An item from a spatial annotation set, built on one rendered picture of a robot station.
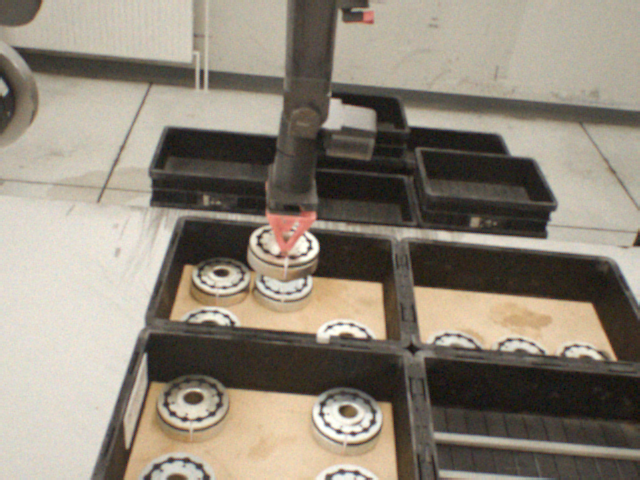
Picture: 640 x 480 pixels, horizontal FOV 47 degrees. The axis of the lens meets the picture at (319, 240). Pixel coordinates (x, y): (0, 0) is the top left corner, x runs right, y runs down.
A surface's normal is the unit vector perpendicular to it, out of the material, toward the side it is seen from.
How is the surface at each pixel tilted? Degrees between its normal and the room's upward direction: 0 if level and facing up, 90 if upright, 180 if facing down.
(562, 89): 90
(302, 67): 104
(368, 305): 0
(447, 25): 90
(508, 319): 0
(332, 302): 0
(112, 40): 90
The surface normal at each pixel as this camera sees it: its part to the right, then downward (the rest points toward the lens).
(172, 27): 0.01, 0.57
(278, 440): 0.11, -0.82
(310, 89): 0.02, 0.86
